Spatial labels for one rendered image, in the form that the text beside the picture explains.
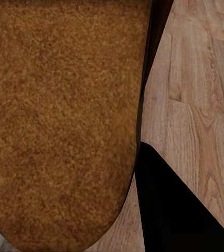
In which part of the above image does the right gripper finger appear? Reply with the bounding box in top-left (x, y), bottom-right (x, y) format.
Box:
top-left (134, 141), bottom-right (224, 252)

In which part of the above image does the sandal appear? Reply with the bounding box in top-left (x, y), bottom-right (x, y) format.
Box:
top-left (0, 0), bottom-right (174, 252)

